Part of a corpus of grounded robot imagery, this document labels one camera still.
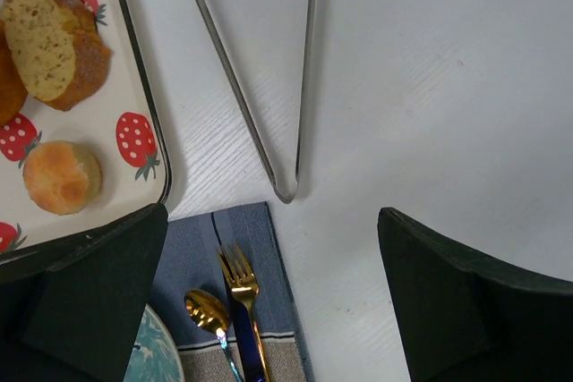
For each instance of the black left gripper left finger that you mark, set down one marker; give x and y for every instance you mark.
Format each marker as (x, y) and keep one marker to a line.
(71, 307)

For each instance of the large orange bundt bread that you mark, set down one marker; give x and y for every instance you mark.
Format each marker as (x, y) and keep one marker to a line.
(13, 94)

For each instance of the small round bread bun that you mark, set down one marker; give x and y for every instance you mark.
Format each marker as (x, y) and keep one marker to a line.
(62, 177)

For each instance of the gold fork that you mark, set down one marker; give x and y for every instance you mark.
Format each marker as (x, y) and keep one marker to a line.
(242, 281)

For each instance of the blue grey placemat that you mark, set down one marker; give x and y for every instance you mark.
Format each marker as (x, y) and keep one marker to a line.
(189, 261)

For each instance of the strawberry pattern enamel tray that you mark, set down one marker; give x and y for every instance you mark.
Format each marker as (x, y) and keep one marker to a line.
(119, 124)

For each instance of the teal and red plate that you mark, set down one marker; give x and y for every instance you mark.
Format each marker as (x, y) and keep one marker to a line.
(154, 355)

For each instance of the gold spoon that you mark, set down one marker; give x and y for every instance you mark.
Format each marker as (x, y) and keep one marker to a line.
(209, 313)

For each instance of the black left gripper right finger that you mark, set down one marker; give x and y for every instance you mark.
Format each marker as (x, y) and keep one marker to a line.
(464, 315)

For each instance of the sliced brown bread loaf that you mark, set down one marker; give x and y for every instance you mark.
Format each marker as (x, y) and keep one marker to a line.
(56, 49)

